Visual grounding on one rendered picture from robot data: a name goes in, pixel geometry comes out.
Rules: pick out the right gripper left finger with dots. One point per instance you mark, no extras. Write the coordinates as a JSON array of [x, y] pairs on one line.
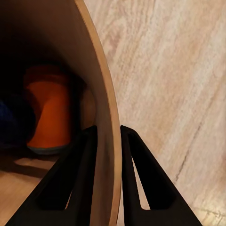
[[64, 196]]

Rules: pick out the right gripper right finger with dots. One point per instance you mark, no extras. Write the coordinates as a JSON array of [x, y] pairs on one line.
[[167, 206]]

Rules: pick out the can of soda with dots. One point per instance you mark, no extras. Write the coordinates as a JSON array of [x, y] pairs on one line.
[[17, 119], [49, 90]]

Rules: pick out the trash can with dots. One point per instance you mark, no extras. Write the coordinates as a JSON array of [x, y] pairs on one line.
[[60, 32]]

